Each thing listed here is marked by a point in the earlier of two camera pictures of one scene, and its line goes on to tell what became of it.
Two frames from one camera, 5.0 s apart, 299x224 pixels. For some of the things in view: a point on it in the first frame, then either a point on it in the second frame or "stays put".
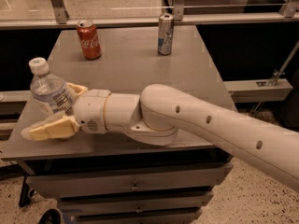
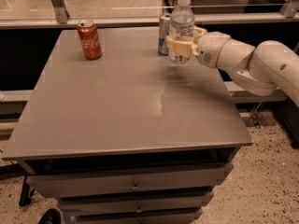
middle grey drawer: x=135 y=205 stays put
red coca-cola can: x=90 y=39 stays put
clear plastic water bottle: x=49 y=91 → x=182 y=26
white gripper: x=91 y=110 → x=210 y=49
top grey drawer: x=199 y=177 stays put
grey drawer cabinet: x=106 y=178 stays put
